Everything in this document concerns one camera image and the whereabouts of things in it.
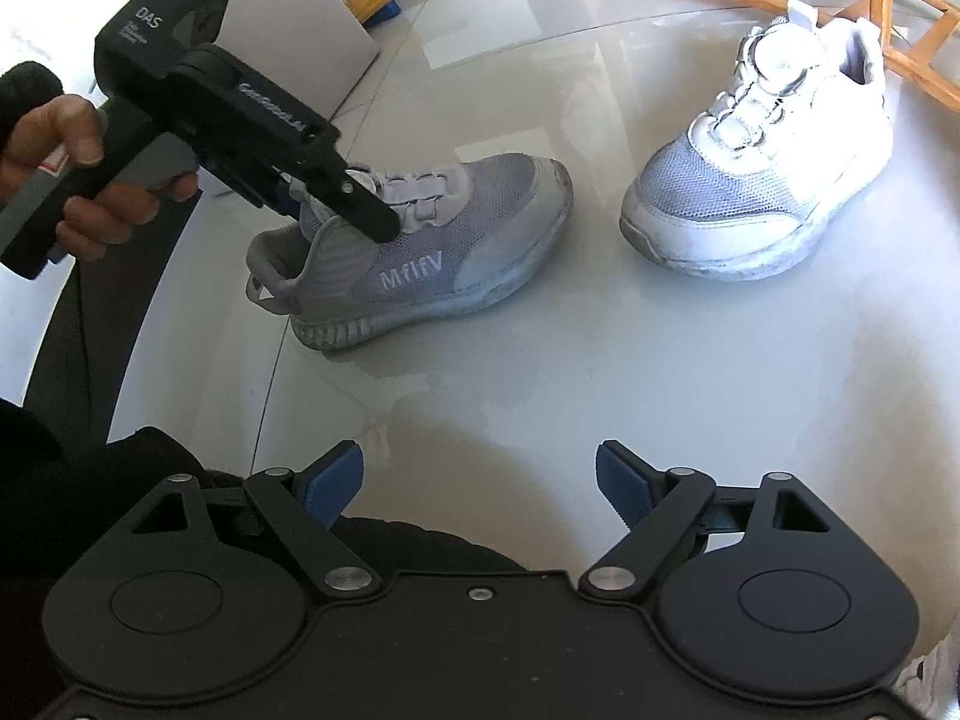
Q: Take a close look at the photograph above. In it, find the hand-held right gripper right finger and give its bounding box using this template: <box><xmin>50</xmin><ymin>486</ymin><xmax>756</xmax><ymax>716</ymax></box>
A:
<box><xmin>579</xmin><ymin>441</ymin><xmax>826</xmax><ymax>601</ymax></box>

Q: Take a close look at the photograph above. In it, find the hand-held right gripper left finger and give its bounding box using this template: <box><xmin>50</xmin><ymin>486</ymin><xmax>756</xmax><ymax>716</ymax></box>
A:
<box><xmin>133</xmin><ymin>441</ymin><xmax>380</xmax><ymax>599</ymax></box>

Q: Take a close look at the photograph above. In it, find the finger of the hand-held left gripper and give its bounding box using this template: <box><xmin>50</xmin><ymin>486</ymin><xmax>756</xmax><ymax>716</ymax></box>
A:
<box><xmin>268</xmin><ymin>178</ymin><xmax>307</xmax><ymax>217</ymax></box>
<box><xmin>304</xmin><ymin>165</ymin><xmax>402</xmax><ymax>245</ymax></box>

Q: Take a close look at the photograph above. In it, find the grey mesh dial sneaker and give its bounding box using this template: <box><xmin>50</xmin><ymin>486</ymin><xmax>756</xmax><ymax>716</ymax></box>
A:
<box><xmin>619</xmin><ymin>4</ymin><xmax>896</xmax><ymax>283</ymax></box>
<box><xmin>246</xmin><ymin>152</ymin><xmax>575</xmax><ymax>353</ymax></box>

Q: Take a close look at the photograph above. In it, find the person's left hand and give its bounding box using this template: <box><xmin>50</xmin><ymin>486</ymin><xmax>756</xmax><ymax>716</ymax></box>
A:
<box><xmin>0</xmin><ymin>97</ymin><xmax>200</xmax><ymax>261</ymax></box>

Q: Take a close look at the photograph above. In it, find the person's black trouser leg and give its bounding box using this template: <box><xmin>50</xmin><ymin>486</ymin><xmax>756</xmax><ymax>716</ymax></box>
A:
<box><xmin>0</xmin><ymin>397</ymin><xmax>541</xmax><ymax>720</ymax></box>

